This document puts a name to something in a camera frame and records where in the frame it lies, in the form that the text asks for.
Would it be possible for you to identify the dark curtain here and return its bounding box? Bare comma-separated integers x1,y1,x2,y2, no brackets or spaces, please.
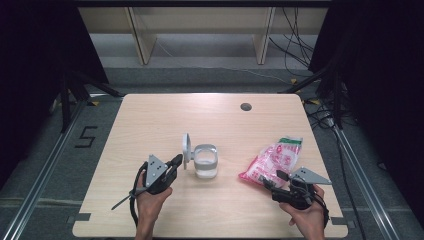
0,0,110,189
308,0,424,231

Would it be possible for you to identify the black cable tie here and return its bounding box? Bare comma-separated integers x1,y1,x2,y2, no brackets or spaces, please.
111,189,148,211

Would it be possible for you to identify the black overhead frame bar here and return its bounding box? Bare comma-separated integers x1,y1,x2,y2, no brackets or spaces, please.
73,0,334,9

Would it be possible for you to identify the bundle of black floor cables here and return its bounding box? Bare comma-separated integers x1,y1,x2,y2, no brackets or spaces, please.
268,7,316,78

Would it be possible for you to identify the clear container with white lid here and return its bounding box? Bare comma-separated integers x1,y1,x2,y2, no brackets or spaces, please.
181,132,220,180

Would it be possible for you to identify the light wooden shelf unit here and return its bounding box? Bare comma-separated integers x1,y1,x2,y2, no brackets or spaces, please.
78,6,329,66

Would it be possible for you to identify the black metal stand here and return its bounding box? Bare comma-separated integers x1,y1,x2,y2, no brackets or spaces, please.
59,70,125,134
278,63,345,130

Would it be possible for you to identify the pink and white plastic bag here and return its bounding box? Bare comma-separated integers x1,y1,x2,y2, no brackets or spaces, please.
238,135,304,189

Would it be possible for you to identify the person's right hand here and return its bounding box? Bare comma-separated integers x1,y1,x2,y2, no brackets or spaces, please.
279,185,327,240

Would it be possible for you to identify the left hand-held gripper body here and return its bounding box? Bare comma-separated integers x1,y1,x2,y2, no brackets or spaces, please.
145,153,179,196

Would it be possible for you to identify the aluminium floor rail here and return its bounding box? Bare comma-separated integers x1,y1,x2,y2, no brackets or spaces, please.
333,125,403,240
0,99,90,240

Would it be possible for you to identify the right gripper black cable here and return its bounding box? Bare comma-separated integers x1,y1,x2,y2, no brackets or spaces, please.
312,192,332,230

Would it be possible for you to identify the person's left hand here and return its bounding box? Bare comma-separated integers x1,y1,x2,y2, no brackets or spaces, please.
135,172,174,229

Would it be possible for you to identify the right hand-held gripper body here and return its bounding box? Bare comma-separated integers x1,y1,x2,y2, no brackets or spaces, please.
271,166,333,211

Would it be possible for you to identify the tangle of black cables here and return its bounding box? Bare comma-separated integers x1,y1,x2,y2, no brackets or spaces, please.
301,96,368,240

